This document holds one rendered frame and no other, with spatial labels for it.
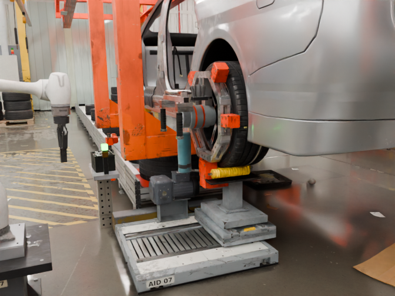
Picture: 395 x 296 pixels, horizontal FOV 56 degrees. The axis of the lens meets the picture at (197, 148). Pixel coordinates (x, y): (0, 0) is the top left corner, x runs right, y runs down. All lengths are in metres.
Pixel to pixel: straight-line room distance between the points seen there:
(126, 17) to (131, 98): 0.53
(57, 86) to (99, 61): 2.61
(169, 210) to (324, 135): 1.52
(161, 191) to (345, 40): 1.55
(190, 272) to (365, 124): 1.15
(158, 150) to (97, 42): 2.15
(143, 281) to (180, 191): 0.80
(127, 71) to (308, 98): 1.41
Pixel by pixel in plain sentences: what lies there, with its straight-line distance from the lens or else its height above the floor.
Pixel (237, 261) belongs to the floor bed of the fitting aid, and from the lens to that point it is 2.16.
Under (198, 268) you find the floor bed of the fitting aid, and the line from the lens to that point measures 2.08.
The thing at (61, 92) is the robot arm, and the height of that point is 1.03.
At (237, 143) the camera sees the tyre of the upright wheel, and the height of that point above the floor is 0.72.
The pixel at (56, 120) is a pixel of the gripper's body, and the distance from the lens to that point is 1.94.
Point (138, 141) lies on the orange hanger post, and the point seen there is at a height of 0.65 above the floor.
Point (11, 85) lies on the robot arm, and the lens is 1.99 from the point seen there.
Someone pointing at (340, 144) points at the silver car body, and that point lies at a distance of 1.57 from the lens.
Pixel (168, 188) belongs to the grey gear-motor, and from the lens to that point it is 2.52.
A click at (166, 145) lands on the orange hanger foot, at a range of 2.67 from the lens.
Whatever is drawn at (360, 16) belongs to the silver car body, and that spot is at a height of 1.28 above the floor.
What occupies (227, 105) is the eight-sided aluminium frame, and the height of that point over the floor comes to 0.93.
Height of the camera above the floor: 1.08
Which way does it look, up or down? 11 degrees down
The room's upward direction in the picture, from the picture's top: 1 degrees counter-clockwise
